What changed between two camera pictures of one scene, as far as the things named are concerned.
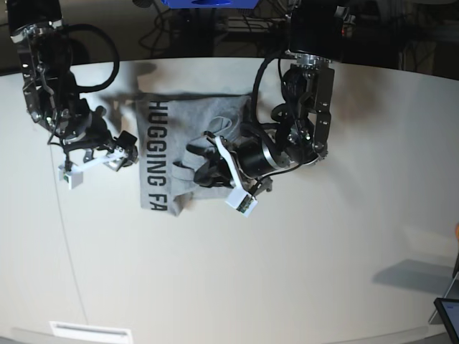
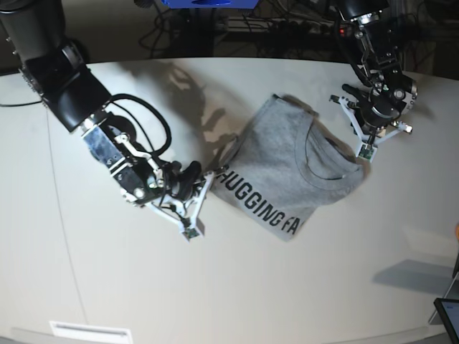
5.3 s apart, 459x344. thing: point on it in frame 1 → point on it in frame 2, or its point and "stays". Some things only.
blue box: (211, 3) stays
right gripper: (251, 152) → (375, 112)
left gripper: (121, 151) → (182, 193)
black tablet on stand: (449, 310) stays
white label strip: (69, 331) stays
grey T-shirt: (168, 123) → (286, 161)
